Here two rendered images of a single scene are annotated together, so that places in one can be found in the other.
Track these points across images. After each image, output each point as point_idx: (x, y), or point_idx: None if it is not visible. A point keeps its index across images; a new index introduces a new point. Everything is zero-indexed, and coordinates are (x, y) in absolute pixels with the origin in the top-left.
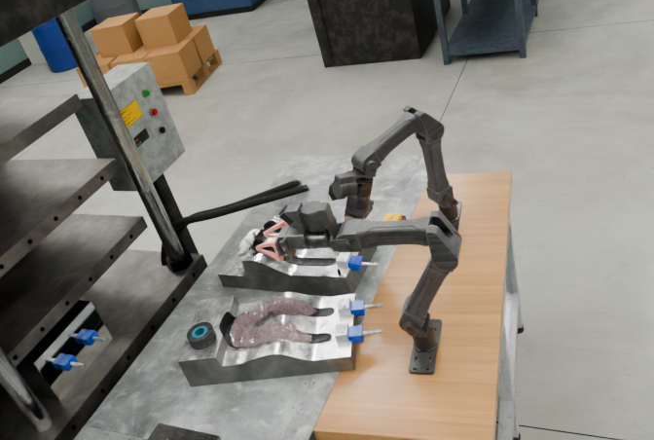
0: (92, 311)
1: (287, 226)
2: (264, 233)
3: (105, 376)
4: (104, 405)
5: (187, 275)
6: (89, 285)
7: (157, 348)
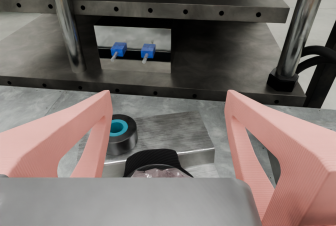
0: (166, 38)
1: (333, 222)
2: (227, 96)
3: (125, 84)
4: (84, 94)
5: (269, 95)
6: (180, 15)
7: (153, 106)
